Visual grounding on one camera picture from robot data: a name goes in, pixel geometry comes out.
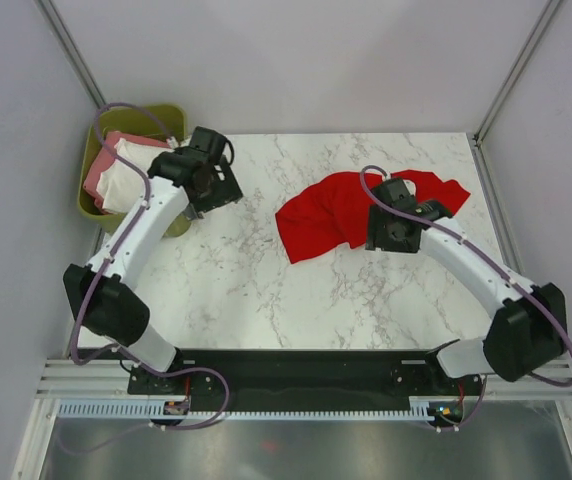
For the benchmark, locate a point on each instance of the aluminium rail profile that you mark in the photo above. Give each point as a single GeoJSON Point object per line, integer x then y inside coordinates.
{"type": "Point", "coordinates": [105, 379]}

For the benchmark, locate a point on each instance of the pink folded t shirt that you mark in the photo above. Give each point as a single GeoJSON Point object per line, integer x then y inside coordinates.
{"type": "Point", "coordinates": [104, 160]}

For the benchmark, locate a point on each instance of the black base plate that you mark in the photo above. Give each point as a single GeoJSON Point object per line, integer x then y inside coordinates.
{"type": "Point", "coordinates": [306, 378]}

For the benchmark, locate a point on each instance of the aluminium frame post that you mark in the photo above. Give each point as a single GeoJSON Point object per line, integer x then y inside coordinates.
{"type": "Point", "coordinates": [528, 49]}
{"type": "Point", "coordinates": [64, 37]}

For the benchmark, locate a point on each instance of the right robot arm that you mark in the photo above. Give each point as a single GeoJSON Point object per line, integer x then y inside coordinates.
{"type": "Point", "coordinates": [528, 322]}

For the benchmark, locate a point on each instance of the red t shirt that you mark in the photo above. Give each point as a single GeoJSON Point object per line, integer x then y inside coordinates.
{"type": "Point", "coordinates": [335, 211]}

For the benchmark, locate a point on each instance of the right aluminium frame post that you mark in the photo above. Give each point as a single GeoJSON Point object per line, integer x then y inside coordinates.
{"type": "Point", "coordinates": [528, 49]}

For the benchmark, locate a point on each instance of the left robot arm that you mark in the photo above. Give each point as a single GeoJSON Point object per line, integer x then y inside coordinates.
{"type": "Point", "coordinates": [101, 293]}

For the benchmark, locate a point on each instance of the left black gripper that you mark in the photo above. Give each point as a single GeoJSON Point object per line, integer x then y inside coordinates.
{"type": "Point", "coordinates": [226, 193]}

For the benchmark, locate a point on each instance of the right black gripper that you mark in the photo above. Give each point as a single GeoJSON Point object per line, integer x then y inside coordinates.
{"type": "Point", "coordinates": [375, 236]}

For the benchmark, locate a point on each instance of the left aluminium frame post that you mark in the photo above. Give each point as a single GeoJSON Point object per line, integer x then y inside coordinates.
{"type": "Point", "coordinates": [64, 37]}

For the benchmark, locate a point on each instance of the white folded t shirt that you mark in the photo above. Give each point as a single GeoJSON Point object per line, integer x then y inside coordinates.
{"type": "Point", "coordinates": [119, 187]}

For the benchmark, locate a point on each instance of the olive green plastic bin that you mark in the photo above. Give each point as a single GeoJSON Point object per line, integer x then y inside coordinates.
{"type": "Point", "coordinates": [163, 122]}

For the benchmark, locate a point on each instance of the white slotted cable duct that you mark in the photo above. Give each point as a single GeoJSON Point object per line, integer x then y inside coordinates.
{"type": "Point", "coordinates": [159, 409]}

